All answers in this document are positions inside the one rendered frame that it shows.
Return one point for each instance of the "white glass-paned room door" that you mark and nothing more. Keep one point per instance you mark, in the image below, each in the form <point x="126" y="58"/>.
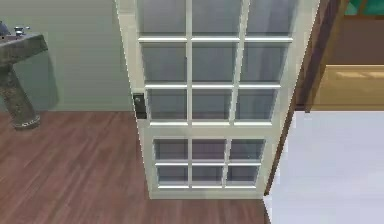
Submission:
<point x="213" y="130"/>

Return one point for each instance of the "grey stone pedestal sink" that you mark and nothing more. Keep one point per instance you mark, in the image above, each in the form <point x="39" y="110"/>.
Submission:
<point x="18" y="73"/>

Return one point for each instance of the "light wooden cabinet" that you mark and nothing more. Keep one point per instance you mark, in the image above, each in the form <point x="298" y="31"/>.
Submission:
<point x="350" y="86"/>

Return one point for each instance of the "silver sink tap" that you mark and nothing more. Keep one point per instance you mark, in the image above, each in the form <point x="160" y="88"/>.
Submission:
<point x="20" y="30"/>

